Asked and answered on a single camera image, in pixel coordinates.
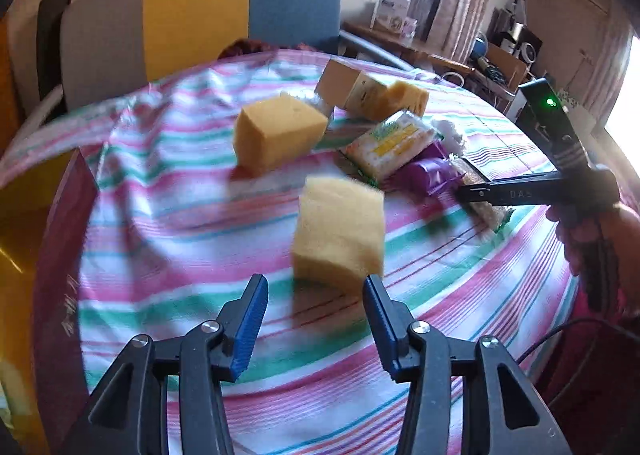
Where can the gold metal tin tray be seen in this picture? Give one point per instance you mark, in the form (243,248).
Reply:
(60,260)

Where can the large orange-yellow sponge block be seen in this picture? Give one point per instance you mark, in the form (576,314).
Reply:
(280,135)

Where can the purple packet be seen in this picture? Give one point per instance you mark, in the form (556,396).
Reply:
(430,174)

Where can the white cotton ball bag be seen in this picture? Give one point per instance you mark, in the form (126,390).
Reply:
(449,134)

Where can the wooden wardrobe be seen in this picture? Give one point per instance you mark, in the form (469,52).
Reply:
(9,75)

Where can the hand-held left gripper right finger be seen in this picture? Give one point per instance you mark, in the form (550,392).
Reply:
(382,330)

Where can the small orange-yellow sponge block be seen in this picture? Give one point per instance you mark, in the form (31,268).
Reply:
(409,97)

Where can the striped pink green tablecloth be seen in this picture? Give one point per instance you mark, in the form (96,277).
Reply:
(175,215)

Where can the pale yellow sponge block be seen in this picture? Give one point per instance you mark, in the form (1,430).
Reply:
(340,235)

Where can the grey yellow blue chair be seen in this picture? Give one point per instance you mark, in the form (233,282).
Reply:
(200,10)

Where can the dark red patterned cloth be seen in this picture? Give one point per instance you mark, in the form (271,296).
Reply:
(260,46)

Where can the white boxes on desk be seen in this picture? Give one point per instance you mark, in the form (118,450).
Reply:
(395,12)

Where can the cardboard box with clutter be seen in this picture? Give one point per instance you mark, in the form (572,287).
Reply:
(510,67)

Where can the yellow green packet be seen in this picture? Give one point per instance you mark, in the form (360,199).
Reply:
(392,145)

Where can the small green white carton box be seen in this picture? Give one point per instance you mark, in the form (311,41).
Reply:
(350,87)

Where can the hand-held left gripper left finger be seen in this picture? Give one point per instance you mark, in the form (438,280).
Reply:
(249,327)

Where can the person's right hand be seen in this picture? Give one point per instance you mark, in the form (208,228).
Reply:
(567,235)

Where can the wooden desk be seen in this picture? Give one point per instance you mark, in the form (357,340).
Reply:
(400,47)

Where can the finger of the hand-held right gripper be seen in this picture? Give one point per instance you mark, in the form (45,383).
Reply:
(515,194)

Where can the grey chair armrest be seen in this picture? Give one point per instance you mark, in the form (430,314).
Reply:
(372,50)

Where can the white chair armrest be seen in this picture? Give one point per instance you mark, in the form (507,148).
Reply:
(42,107)

